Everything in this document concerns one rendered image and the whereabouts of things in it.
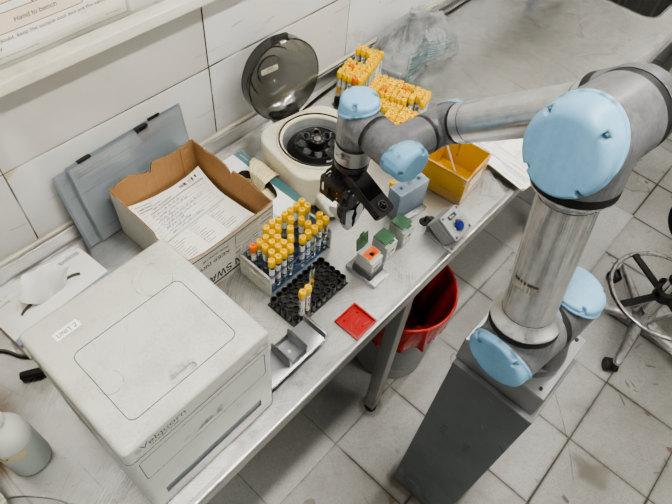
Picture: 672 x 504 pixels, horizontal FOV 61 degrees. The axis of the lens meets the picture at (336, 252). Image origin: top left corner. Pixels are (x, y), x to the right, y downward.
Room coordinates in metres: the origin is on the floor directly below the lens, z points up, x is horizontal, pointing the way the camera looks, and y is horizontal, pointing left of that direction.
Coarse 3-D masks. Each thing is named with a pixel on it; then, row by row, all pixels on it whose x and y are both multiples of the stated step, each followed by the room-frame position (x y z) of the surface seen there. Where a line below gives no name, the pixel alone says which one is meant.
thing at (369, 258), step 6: (366, 246) 0.81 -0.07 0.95; (372, 246) 0.81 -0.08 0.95; (360, 252) 0.79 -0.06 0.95; (366, 252) 0.79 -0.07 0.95; (372, 252) 0.80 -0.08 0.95; (378, 252) 0.80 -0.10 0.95; (360, 258) 0.79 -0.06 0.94; (366, 258) 0.78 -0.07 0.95; (372, 258) 0.78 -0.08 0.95; (378, 258) 0.79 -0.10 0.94; (360, 264) 0.78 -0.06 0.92; (366, 264) 0.77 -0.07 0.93; (372, 264) 0.77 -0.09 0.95; (378, 264) 0.79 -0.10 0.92; (366, 270) 0.77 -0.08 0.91; (372, 270) 0.77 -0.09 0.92
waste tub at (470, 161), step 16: (464, 144) 1.19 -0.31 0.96; (432, 160) 1.10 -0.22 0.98; (448, 160) 1.20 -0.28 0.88; (464, 160) 1.18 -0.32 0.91; (480, 160) 1.16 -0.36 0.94; (432, 176) 1.09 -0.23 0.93; (448, 176) 1.07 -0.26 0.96; (464, 176) 1.15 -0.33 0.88; (480, 176) 1.13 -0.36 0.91; (448, 192) 1.06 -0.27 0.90; (464, 192) 1.05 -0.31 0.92
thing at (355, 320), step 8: (352, 304) 0.69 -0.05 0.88; (344, 312) 0.67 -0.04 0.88; (352, 312) 0.68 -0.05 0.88; (360, 312) 0.68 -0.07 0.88; (336, 320) 0.65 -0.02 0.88; (344, 320) 0.65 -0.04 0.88; (352, 320) 0.66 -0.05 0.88; (360, 320) 0.66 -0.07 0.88; (368, 320) 0.66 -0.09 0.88; (376, 320) 0.66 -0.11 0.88; (344, 328) 0.63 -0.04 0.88; (352, 328) 0.64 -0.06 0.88; (360, 328) 0.64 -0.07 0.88; (368, 328) 0.64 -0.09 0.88; (352, 336) 0.62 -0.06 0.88; (360, 336) 0.62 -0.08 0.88
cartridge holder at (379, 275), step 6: (354, 258) 0.82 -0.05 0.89; (348, 264) 0.80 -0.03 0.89; (354, 264) 0.79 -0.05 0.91; (354, 270) 0.79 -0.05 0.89; (360, 270) 0.78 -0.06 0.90; (378, 270) 0.78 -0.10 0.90; (384, 270) 0.80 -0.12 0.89; (360, 276) 0.77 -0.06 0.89; (366, 276) 0.77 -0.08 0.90; (372, 276) 0.76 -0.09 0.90; (378, 276) 0.78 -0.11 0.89; (384, 276) 0.78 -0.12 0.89; (366, 282) 0.76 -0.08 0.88; (372, 282) 0.76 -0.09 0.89; (378, 282) 0.76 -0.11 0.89
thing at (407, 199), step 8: (416, 176) 1.03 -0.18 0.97; (424, 176) 1.04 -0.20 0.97; (400, 184) 1.00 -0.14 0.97; (408, 184) 1.00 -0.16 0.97; (416, 184) 1.01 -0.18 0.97; (424, 184) 1.02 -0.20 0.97; (392, 192) 0.98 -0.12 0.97; (400, 192) 0.97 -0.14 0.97; (408, 192) 0.98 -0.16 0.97; (416, 192) 1.00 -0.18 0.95; (424, 192) 1.02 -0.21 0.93; (392, 200) 0.97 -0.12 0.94; (400, 200) 0.96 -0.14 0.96; (408, 200) 0.98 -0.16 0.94; (416, 200) 1.01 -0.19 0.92; (400, 208) 0.96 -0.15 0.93; (408, 208) 0.99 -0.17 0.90; (416, 208) 1.01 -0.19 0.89; (424, 208) 1.01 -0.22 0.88; (392, 216) 0.97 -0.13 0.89; (408, 216) 0.98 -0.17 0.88
